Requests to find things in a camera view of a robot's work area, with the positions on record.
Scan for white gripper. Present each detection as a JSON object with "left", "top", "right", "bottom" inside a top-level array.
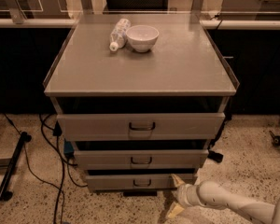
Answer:
[{"left": 165, "top": 174, "right": 200, "bottom": 219}]

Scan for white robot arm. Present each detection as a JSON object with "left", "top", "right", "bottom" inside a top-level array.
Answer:
[{"left": 166, "top": 174, "right": 280, "bottom": 224}]

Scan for bottom grey drawer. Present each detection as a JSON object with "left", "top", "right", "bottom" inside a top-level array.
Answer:
[{"left": 84, "top": 173, "right": 198, "bottom": 192}]

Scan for grey drawer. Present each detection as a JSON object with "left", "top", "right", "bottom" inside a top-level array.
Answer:
[
  {"left": 57, "top": 113, "right": 225, "bottom": 141},
  {"left": 74, "top": 149, "right": 208, "bottom": 170},
  {"left": 84, "top": 173, "right": 198, "bottom": 192}
]

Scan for middle grey drawer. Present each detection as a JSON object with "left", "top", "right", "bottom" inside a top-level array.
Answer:
[{"left": 74, "top": 149, "right": 208, "bottom": 170}]

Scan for top grey drawer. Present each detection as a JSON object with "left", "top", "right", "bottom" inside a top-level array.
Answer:
[{"left": 57, "top": 113, "right": 225, "bottom": 141}]

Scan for grey drawer cabinet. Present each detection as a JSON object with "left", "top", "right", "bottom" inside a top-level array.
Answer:
[{"left": 44, "top": 14, "right": 239, "bottom": 184}]

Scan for black caster wheel right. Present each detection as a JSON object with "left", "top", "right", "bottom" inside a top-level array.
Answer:
[{"left": 207, "top": 150, "right": 223, "bottom": 163}]

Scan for black tripod foot right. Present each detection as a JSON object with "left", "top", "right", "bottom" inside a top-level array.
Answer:
[{"left": 268, "top": 123, "right": 280, "bottom": 147}]

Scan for blue box behind cabinet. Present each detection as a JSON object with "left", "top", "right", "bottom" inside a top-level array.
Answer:
[{"left": 63, "top": 141, "right": 74, "bottom": 157}]

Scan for white ceramic bowl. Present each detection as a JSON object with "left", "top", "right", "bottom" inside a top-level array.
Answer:
[{"left": 126, "top": 25, "right": 160, "bottom": 52}]

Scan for clear plastic water bottle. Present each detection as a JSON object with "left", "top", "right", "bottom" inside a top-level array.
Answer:
[{"left": 109, "top": 19, "right": 131, "bottom": 51}]

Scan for black floor cable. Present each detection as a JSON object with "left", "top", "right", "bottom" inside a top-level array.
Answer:
[{"left": 2, "top": 113, "right": 89, "bottom": 224}]

